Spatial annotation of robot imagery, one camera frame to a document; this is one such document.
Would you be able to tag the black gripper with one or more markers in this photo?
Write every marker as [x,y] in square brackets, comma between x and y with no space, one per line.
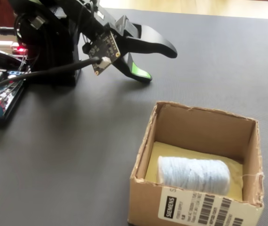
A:
[127,29]

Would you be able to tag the blue yarn-wrapped foam block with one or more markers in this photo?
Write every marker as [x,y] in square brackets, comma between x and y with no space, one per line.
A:
[195,174]

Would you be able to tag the brown cardboard box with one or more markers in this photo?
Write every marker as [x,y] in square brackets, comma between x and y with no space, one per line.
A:
[148,202]

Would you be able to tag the yellow foam pad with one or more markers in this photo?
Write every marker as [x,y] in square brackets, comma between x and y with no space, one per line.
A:
[171,149]

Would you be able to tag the small board with red LED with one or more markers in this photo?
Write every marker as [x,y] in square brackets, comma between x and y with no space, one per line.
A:
[20,49]

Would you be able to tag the white barcode shipping label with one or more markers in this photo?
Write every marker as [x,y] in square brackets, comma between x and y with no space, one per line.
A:
[195,207]

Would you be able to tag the black camera circuit board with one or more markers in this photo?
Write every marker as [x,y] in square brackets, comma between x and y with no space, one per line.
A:
[105,49]

